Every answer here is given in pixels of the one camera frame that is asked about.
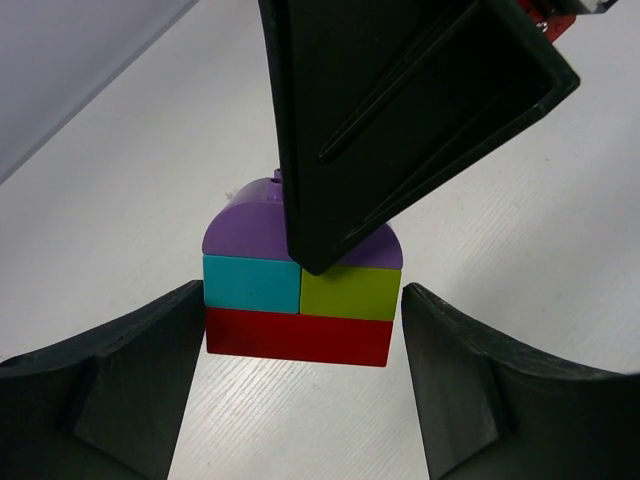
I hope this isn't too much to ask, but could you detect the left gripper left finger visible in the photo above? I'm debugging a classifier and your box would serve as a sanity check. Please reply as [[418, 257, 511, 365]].
[[1, 280, 205, 479]]

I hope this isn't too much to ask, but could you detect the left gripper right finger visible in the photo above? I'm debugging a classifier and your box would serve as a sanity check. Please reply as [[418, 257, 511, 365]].
[[401, 283, 639, 479]]

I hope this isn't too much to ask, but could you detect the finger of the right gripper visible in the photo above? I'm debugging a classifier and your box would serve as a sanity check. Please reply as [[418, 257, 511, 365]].
[[259, 1, 580, 275]]

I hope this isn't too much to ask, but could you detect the multicolour lego block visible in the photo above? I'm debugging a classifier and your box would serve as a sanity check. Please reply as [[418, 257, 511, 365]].
[[202, 173, 403, 367]]

